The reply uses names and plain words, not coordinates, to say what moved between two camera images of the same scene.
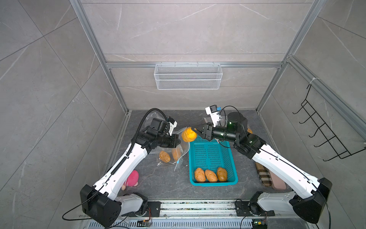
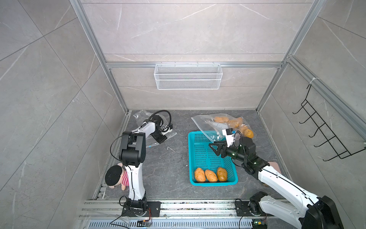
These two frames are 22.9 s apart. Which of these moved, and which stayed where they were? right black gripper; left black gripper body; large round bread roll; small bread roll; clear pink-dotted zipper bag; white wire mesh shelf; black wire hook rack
Moved: large round bread roll; left black gripper body; right black gripper; clear pink-dotted zipper bag
Stayed: small bread roll; black wire hook rack; white wire mesh shelf
